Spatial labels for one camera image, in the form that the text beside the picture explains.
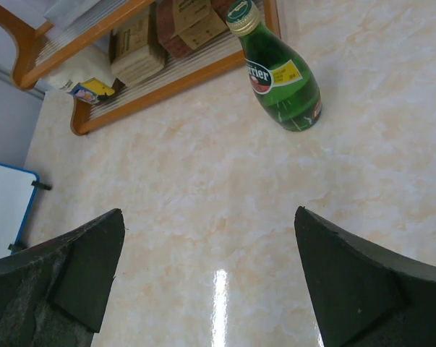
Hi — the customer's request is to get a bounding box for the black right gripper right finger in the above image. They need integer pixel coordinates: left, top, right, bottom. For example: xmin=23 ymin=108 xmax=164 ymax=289
xmin=294 ymin=207 xmax=436 ymax=346

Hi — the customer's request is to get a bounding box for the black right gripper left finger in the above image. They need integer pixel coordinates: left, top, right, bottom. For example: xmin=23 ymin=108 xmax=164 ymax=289
xmin=0 ymin=209 xmax=125 ymax=346

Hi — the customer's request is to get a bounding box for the blue framed whiteboard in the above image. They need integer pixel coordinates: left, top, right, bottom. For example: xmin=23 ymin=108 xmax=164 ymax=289
xmin=0 ymin=163 xmax=51 ymax=259

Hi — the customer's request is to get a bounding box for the green glass Perrier bottle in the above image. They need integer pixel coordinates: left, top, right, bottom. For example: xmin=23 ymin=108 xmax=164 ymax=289
xmin=226 ymin=1 xmax=322 ymax=132

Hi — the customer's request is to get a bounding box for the white flour bag left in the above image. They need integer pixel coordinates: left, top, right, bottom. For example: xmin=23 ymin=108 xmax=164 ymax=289
xmin=42 ymin=46 xmax=116 ymax=105

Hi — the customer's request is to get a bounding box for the orange wooden shelf rack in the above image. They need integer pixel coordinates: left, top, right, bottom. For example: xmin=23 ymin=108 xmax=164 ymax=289
xmin=0 ymin=0 xmax=282 ymax=137

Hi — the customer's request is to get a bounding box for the brown brick-pattern box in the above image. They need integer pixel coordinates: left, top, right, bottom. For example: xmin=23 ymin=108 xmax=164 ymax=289
xmin=156 ymin=0 xmax=233 ymax=60

